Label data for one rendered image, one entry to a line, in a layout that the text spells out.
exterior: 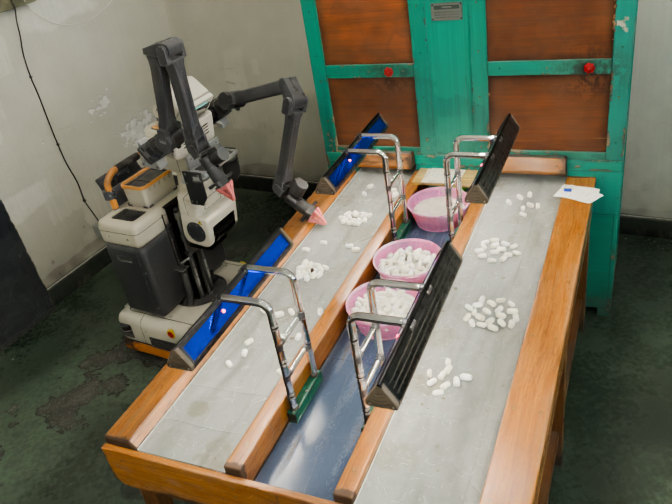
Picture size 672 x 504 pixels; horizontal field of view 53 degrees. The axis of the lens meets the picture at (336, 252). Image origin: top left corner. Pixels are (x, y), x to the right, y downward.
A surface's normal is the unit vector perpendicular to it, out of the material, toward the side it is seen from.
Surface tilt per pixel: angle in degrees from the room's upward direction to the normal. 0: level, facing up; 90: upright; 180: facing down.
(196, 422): 0
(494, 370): 0
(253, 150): 90
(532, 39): 90
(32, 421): 0
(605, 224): 90
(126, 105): 93
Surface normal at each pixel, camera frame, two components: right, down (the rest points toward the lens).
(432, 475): -0.15, -0.84
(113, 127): 0.87, 0.15
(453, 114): -0.38, 0.54
